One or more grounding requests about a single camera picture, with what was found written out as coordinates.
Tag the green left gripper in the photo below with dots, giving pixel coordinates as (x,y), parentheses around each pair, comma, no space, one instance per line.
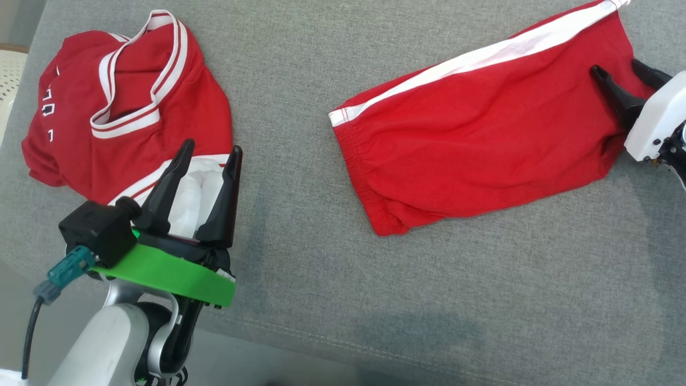
(171,273)

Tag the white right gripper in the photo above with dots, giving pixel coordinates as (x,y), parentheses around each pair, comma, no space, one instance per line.
(656,126)

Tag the red white basketball jersey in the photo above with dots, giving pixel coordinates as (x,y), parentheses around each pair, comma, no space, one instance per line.
(80,155)

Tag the red shorts with white stripe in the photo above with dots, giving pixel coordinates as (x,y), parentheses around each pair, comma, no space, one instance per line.
(482,145)

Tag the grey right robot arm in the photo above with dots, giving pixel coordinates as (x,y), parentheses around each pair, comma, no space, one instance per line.
(676,153)

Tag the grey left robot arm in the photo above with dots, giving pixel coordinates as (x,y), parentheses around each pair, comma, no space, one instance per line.
(107,343)

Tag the grey fabric sofa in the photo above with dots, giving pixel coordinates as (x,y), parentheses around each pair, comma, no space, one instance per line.
(321,279)

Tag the cream perforated laundry basket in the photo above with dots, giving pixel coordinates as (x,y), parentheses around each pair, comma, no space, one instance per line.
(10,80)

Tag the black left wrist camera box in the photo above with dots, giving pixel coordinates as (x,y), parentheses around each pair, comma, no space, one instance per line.
(96,230)

